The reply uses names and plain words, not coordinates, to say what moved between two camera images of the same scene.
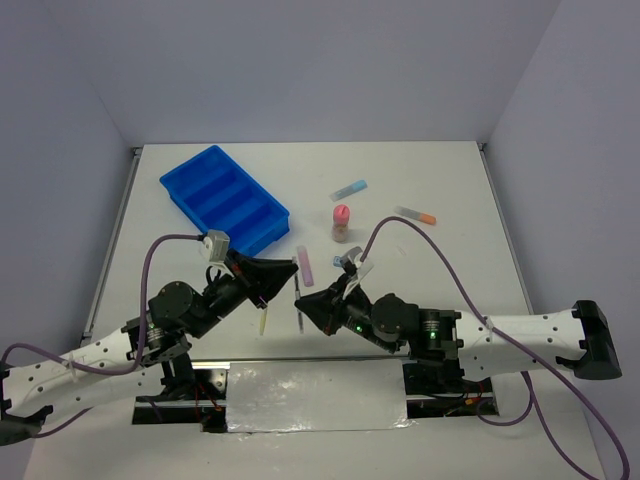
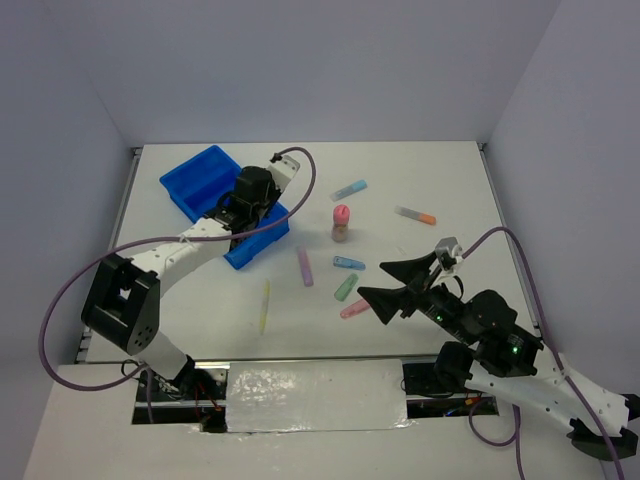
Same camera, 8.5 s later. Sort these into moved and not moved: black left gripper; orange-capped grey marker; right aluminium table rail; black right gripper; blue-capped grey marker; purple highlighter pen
Moved: black right gripper; black left gripper
Not moved: right aluminium table rail; blue-capped grey marker; purple highlighter pen; orange-capped grey marker
